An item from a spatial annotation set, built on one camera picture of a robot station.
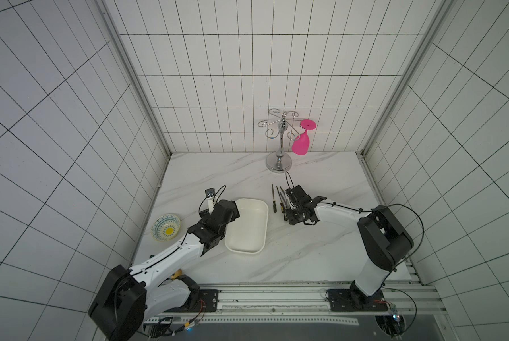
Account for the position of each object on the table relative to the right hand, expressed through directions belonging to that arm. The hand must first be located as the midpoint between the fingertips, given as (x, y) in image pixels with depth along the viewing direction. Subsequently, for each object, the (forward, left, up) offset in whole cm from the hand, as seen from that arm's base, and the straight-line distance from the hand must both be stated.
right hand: (284, 216), depth 94 cm
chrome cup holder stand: (+32, +2, +1) cm, 32 cm away
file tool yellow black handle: (+5, +5, +1) cm, 7 cm away
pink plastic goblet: (+30, -7, +17) cm, 35 cm away
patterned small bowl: (-9, +52, +2) cm, 53 cm away
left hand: (-4, +27, +10) cm, 29 cm away
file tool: (+6, +1, +1) cm, 6 cm away
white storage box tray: (-10, +15, +1) cm, 18 cm away
